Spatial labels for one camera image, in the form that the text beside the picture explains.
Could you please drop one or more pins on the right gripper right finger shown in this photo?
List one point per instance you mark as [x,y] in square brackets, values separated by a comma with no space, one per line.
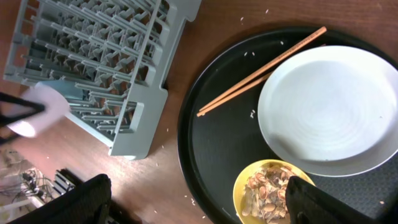
[309,205]

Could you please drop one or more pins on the pink cup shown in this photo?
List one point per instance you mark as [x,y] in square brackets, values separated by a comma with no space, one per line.
[48,93]

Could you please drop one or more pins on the lower wooden chopstick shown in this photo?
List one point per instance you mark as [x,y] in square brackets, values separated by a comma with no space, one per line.
[241,90]

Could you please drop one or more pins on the yellow bowl with shells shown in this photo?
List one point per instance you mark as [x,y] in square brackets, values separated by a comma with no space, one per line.
[259,191]

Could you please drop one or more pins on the round black tray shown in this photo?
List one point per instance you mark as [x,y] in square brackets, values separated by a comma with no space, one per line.
[215,148]

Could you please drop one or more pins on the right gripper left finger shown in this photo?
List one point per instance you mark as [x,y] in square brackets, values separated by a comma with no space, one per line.
[87,203]

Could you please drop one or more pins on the wooden chopstick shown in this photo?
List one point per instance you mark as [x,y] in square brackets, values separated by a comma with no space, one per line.
[241,90]
[264,68]

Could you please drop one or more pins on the grey round plate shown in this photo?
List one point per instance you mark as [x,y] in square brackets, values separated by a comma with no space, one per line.
[331,111]

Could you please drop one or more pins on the upper wooden chopstick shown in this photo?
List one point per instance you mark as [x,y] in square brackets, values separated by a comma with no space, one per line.
[264,68]

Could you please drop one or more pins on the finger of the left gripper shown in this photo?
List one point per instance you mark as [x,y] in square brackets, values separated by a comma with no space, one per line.
[20,109]

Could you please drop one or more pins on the grey dishwasher rack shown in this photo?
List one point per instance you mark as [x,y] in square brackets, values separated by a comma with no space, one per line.
[113,56]

